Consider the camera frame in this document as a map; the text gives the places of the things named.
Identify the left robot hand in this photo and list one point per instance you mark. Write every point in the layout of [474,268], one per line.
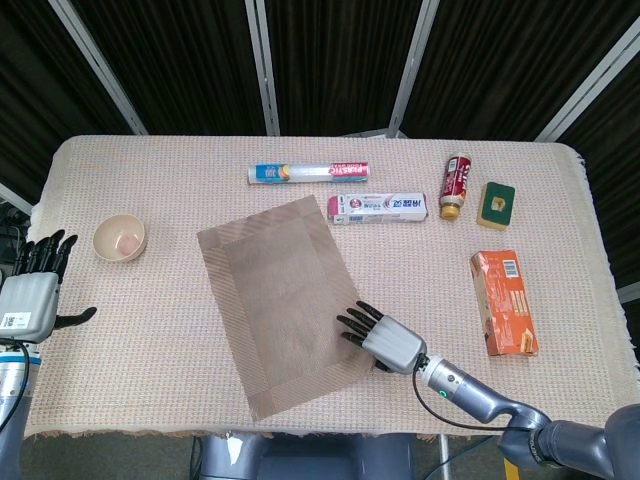
[30,305]

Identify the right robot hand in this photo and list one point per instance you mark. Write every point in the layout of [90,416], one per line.
[395,347]

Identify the light brown bowl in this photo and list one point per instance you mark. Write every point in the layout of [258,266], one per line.
[120,235]

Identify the brown woven placemat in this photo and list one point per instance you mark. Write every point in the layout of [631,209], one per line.
[280,300]

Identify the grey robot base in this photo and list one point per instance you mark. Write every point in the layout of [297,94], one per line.
[300,457]

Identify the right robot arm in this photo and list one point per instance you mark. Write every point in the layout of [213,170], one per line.
[480,395]

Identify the metal table leg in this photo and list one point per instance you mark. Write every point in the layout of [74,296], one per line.
[443,450]

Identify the orange cracker box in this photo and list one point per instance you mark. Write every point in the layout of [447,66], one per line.
[502,305]

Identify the beige woven tablecloth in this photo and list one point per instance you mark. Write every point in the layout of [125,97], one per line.
[150,350]

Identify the white toothpaste box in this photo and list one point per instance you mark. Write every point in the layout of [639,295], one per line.
[380,207]

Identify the green and yellow sponge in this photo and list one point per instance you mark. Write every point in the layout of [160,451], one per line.
[487,215]

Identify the red label bottle yellow cap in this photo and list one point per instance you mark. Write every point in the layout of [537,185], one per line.
[456,182]

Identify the plastic wrap roll box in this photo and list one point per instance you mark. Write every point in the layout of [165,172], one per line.
[310,173]

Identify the dark pleated screen panel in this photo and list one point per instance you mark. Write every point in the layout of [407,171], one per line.
[510,60]
[40,100]
[340,65]
[615,175]
[190,65]

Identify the grey screen frame post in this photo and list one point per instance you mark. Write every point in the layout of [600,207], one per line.
[590,85]
[265,75]
[412,65]
[97,65]
[15,196]

